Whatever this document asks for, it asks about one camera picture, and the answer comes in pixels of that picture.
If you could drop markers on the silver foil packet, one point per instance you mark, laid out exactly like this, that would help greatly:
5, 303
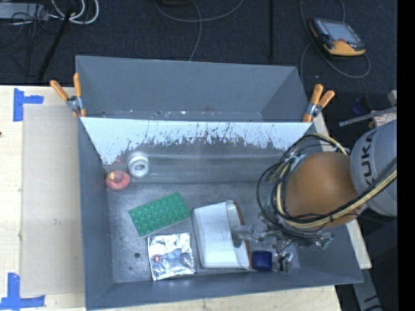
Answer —
170, 256

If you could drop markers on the red toy duck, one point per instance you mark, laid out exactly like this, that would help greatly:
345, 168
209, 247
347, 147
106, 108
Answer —
117, 180

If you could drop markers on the black cylinder on white bracket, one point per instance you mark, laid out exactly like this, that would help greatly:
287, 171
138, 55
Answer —
286, 260

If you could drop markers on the green studded flat block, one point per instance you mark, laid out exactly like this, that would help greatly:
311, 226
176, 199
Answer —
159, 213

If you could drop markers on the grey metal bin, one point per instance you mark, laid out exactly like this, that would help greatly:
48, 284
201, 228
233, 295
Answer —
181, 89

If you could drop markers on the pale cardboard board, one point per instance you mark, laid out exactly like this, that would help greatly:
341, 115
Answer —
52, 202

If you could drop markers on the blue cup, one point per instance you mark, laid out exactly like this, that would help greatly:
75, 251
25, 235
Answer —
262, 260

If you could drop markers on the white tape roll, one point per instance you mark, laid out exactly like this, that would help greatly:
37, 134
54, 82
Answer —
139, 165

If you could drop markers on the white box with brown edge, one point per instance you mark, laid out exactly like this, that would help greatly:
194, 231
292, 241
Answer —
214, 238

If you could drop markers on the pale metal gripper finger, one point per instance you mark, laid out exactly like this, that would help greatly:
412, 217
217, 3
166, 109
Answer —
238, 240
246, 229

